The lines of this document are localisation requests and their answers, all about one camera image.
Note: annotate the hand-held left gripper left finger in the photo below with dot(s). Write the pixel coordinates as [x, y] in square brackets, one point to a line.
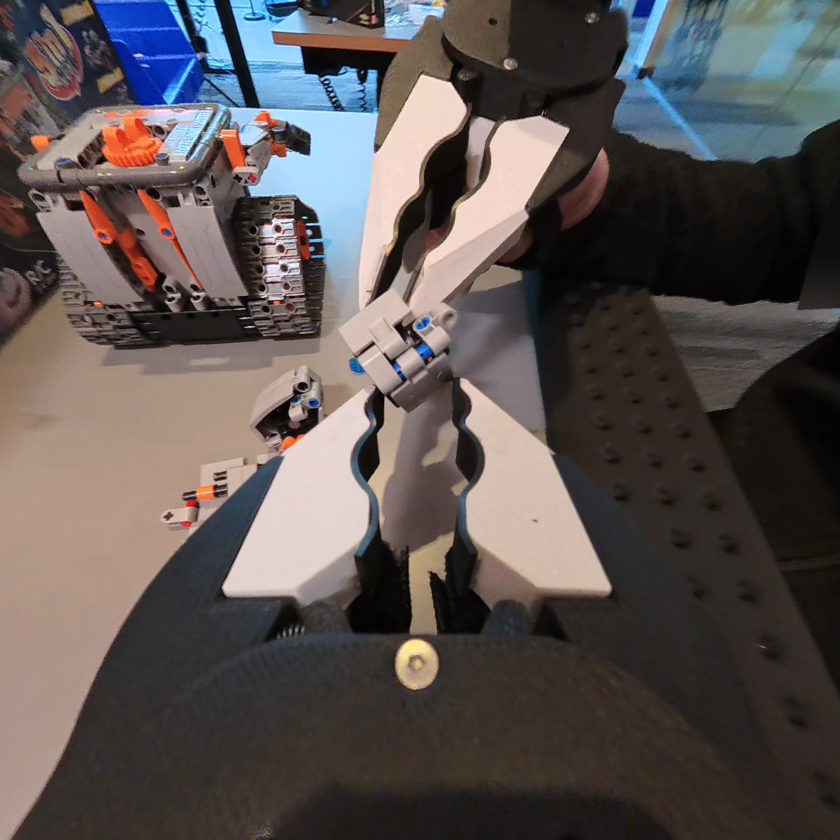
[302, 525]

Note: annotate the black dimpled cushion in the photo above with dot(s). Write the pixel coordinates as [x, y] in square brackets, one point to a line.
[656, 492]

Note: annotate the person's right hand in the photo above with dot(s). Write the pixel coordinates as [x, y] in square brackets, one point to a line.
[587, 190]

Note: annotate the black product box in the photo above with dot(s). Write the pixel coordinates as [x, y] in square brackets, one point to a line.
[341, 13]

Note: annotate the grey orange tracked brick robot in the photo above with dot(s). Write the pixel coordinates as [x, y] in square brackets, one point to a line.
[164, 229]

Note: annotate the grey orange brick wheel assembly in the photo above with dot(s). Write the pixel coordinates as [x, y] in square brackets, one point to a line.
[275, 400]

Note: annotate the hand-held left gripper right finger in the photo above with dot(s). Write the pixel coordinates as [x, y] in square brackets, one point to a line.
[531, 525]

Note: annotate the brown wooden table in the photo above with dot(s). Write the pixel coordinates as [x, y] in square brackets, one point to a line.
[341, 38]

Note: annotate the black metal pole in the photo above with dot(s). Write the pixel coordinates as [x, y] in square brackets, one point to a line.
[236, 52]

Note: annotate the person's right forearm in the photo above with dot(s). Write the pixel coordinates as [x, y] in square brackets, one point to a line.
[689, 216]

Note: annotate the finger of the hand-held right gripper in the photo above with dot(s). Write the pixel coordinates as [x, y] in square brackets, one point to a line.
[400, 151]
[505, 190]

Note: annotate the dark blue toy box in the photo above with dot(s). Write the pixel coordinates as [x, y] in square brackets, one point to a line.
[46, 131]

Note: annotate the small grey brick hinge assembly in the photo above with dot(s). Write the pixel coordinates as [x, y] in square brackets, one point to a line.
[413, 380]

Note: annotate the blue plastic storage bin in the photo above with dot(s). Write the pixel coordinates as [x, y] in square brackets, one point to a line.
[157, 59]

